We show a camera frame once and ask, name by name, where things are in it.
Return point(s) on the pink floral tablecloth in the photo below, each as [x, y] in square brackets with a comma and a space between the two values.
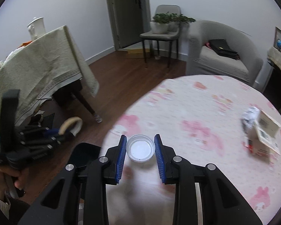
[200, 118]

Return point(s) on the dark teal trash bin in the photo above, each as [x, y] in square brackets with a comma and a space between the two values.
[83, 154]

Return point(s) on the potted green plant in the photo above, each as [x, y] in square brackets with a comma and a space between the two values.
[163, 23]

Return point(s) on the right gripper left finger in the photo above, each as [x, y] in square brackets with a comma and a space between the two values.
[116, 157]

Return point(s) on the grey chair black legs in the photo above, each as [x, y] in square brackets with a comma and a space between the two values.
[169, 37]

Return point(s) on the grey door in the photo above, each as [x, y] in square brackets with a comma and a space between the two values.
[129, 19]

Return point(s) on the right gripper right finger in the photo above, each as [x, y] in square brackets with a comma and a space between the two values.
[167, 171]

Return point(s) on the white paper ball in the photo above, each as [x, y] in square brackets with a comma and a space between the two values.
[250, 119]

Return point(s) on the beige patterned tablecloth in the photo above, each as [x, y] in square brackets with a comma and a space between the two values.
[43, 67]

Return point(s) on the framed globe picture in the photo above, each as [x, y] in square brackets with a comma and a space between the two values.
[277, 39]

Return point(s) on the small cardboard carton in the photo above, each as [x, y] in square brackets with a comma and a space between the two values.
[263, 139]

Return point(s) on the black dining table leg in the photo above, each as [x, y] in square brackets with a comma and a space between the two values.
[83, 101]

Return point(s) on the grey sofa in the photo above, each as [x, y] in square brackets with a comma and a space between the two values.
[202, 60]

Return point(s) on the black bag on sofa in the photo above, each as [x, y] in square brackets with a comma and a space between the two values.
[221, 47]

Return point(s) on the white plastic jar lid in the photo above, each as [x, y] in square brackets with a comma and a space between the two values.
[140, 148]

